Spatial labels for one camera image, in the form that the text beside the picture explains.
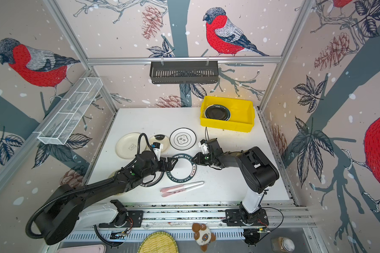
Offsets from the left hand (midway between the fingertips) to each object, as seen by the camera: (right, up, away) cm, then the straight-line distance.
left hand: (172, 159), depth 82 cm
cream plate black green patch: (-10, +9, +21) cm, 25 cm away
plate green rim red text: (+6, -8, +8) cm, 13 cm away
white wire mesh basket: (-50, +18, -11) cm, 54 cm away
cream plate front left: (-35, -10, +5) cm, 36 cm away
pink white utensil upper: (+6, -14, +1) cm, 15 cm away
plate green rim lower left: (-8, -7, -10) cm, 14 cm away
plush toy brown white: (+16, -29, -15) cm, 37 cm away
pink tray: (-32, -33, -18) cm, 50 cm away
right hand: (+11, -4, +10) cm, 15 cm away
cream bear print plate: (-33, +5, +19) cm, 38 cm away
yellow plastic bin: (+47, +23, +32) cm, 62 cm away
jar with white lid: (+46, -27, -23) cm, 58 cm away
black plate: (+30, +28, +36) cm, 54 cm away
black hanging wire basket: (+3, +55, +24) cm, 60 cm away
